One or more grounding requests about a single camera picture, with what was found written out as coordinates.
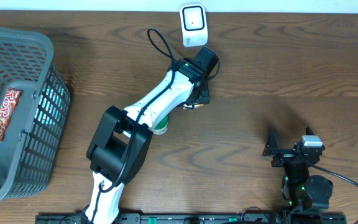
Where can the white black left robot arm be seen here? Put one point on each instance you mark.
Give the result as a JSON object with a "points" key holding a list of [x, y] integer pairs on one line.
{"points": [[120, 144]]}

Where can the green lid white jar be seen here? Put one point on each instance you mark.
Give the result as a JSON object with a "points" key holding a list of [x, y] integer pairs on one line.
{"points": [[162, 127]]}

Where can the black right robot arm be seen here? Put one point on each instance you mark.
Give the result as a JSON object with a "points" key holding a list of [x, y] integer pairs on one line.
{"points": [[307, 194]]}

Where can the teal white snack packet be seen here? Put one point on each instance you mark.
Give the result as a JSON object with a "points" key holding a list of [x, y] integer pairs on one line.
{"points": [[52, 103]]}

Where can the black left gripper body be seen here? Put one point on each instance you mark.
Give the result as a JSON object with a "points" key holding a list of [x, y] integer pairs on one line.
{"points": [[202, 94]]}

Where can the small orange snack box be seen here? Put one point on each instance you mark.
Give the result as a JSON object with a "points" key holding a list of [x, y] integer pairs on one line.
{"points": [[191, 107]]}

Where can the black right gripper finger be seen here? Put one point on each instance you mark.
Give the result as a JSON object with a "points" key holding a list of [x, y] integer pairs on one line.
{"points": [[309, 131], [271, 145]]}

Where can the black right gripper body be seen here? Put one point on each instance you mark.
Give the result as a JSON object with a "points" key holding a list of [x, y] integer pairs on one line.
{"points": [[284, 157]]}

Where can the grey plastic mesh basket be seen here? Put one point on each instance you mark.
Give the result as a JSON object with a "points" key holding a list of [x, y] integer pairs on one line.
{"points": [[29, 148]]}

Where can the red Top chocolate bar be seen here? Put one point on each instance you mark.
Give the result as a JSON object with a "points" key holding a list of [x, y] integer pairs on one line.
{"points": [[7, 109]]}

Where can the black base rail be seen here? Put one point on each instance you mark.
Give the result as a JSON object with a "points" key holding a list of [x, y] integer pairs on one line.
{"points": [[250, 215]]}

